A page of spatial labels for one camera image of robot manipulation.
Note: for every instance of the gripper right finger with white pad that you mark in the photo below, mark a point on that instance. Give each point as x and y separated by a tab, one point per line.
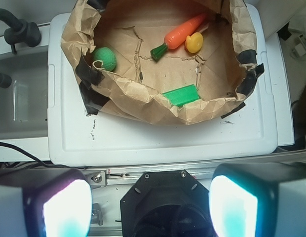
259	199

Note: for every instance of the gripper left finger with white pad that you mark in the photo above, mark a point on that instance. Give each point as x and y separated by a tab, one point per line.
48	202

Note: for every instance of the green ball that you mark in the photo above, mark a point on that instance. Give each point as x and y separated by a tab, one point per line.
106	58

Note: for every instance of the green plastic block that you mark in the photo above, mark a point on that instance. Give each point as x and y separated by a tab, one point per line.
181	96

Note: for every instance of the brown paper bag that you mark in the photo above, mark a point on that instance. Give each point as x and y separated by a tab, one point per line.
224	71

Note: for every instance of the yellow rubber duck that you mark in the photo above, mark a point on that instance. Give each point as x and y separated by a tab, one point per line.
193	43

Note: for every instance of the black faucet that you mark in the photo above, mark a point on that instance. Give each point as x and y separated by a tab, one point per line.
19	31

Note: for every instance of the orange toy carrot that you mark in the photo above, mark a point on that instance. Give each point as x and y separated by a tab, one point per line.
177	36

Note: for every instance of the metal corner bracket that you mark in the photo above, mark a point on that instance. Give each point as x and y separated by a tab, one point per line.
97	179

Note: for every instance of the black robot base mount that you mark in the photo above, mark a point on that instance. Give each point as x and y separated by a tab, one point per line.
166	204

